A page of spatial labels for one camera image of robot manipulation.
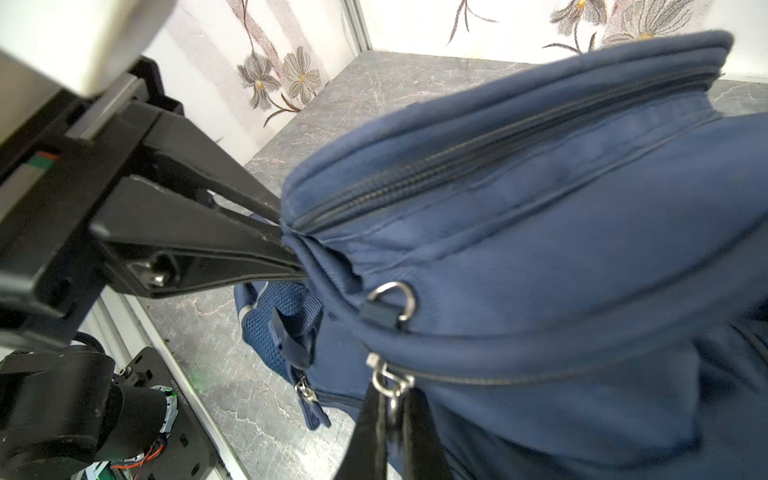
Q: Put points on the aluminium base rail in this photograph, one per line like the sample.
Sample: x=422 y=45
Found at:
x=122 y=324

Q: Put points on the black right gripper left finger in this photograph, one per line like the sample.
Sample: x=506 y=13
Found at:
x=366 y=456

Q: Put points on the navy blue student backpack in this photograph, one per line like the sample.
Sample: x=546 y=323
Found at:
x=570 y=263

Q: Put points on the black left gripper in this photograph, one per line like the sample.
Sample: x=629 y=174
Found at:
x=197 y=221

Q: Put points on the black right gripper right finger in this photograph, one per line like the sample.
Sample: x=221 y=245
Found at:
x=423 y=454

